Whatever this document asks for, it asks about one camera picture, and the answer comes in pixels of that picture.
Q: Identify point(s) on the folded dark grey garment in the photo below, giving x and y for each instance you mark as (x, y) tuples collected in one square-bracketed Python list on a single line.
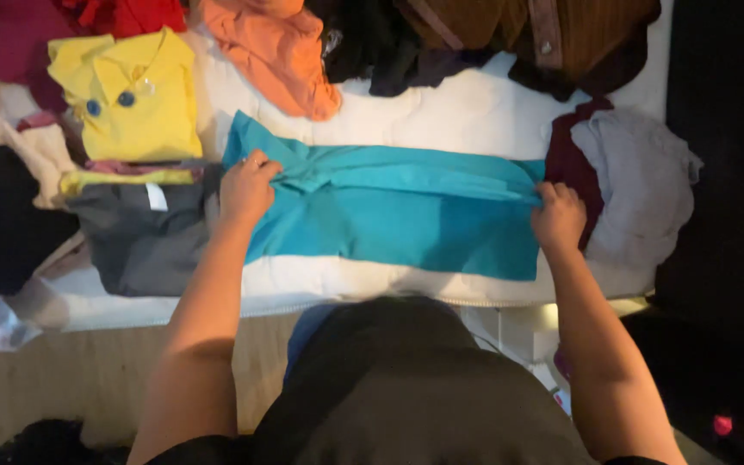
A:
[(143, 239)]

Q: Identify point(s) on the maroon garment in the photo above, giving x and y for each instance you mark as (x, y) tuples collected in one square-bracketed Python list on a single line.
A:
[(569, 161)]

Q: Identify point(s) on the black cloth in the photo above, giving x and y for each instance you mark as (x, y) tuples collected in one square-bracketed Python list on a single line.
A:
[(49, 442)]

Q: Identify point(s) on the white mattress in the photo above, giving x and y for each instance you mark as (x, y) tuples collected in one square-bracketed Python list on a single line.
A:
[(423, 116)]

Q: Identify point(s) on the magenta garment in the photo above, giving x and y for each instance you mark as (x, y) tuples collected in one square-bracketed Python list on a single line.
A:
[(4, 45)]

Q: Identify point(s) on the light grey garment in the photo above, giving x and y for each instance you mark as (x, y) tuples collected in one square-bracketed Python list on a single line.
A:
[(637, 187)]

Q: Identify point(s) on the person's left fingers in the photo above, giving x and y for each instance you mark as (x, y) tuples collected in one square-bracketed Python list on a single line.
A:
[(259, 163)]

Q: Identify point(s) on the folded yellow garment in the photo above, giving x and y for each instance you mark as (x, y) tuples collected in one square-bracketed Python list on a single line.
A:
[(126, 177)]

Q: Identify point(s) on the cream garment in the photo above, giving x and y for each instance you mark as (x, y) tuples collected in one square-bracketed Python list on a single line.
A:
[(39, 155)]

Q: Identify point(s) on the person's left hand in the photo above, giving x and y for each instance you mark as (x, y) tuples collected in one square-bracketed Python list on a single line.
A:
[(243, 190)]

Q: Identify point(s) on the person's dark shirt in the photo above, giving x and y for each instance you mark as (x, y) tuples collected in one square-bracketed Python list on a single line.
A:
[(411, 394)]

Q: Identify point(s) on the red garment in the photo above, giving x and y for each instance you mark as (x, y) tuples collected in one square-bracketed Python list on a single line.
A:
[(126, 14)]

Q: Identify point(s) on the orange garment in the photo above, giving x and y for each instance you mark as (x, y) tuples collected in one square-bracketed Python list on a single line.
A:
[(275, 48)]

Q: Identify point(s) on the person's right fingers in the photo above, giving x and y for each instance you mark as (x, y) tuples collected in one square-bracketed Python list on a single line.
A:
[(556, 192)]

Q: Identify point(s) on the person's right hand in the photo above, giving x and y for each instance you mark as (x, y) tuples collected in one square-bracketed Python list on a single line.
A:
[(558, 219)]

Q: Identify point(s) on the teal shirt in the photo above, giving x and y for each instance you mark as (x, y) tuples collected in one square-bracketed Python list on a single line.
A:
[(391, 213)]

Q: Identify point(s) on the folded yellow polo shirt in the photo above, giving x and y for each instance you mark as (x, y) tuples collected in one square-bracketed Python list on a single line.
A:
[(136, 97)]

